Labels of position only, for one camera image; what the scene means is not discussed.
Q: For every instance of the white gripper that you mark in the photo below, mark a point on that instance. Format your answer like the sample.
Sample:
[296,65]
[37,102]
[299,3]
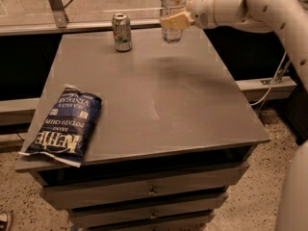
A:
[202,10]

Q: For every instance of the clear plastic water bottle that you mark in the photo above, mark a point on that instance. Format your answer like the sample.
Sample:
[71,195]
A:
[171,7]

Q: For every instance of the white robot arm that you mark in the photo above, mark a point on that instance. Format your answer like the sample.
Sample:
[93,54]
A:
[289,20]

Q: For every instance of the green 7up can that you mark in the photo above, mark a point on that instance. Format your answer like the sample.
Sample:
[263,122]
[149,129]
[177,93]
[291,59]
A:
[122,32]

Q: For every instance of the grey drawer cabinet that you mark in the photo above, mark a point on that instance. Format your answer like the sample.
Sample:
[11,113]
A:
[174,133]

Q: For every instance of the blue Kettle chips bag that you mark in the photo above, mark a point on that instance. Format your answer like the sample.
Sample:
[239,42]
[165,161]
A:
[65,133]

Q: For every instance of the shoe toe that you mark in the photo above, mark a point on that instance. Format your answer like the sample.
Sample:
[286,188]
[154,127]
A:
[6,221]

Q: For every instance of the metal guard rail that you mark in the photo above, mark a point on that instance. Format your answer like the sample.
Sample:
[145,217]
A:
[33,17]

